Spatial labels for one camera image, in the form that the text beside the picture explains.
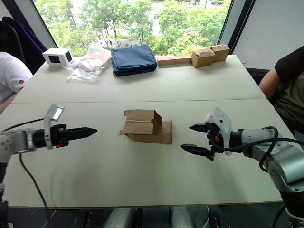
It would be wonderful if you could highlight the closed brown cardboard box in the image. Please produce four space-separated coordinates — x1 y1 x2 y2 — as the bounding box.
208 44 231 63
190 47 216 69

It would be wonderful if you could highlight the person in dark shirt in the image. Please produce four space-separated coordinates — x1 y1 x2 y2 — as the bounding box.
258 46 304 141

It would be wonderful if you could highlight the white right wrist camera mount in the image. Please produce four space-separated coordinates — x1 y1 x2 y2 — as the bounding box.
204 106 233 156

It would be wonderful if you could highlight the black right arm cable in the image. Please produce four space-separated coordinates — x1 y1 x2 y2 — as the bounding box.
213 126 288 172

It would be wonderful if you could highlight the clear plastic bag with cardboard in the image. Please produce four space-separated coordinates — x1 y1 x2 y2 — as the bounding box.
66 42 113 83

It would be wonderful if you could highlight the small open cardboard box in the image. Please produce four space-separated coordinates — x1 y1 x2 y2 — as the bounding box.
118 109 173 145

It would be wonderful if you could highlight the white box with black windows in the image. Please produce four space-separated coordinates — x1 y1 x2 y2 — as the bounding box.
42 47 75 67

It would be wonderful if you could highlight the black chair with dark jacket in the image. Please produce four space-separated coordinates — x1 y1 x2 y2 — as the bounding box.
0 16 48 75

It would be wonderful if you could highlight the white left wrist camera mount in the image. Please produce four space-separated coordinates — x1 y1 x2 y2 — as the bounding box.
43 104 65 151

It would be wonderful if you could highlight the flat folded cardboard strip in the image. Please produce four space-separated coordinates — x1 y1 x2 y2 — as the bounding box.
157 55 193 67

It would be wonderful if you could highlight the grey rounded shape under table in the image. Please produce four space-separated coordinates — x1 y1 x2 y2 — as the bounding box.
170 206 198 228
104 207 143 228

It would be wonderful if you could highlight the navy blue fabric pouch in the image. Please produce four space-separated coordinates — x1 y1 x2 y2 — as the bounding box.
110 44 158 77

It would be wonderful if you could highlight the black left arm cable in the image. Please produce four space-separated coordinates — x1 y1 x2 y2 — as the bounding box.
0 118 52 228

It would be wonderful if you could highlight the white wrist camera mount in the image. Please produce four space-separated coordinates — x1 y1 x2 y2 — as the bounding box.
204 106 233 156
43 104 65 151

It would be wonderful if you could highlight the dark window frame post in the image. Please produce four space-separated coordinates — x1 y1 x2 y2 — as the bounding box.
30 0 58 48
218 0 257 49

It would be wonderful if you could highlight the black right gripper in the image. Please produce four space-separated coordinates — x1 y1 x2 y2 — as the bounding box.
180 123 226 162

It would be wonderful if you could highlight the person in white shirt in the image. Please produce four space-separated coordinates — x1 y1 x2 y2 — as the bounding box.
0 51 33 114

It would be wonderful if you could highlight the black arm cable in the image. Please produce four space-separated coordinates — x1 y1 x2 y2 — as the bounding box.
0 118 52 228
213 126 288 172

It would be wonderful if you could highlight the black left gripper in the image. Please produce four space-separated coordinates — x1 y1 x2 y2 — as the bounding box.
50 123 98 149

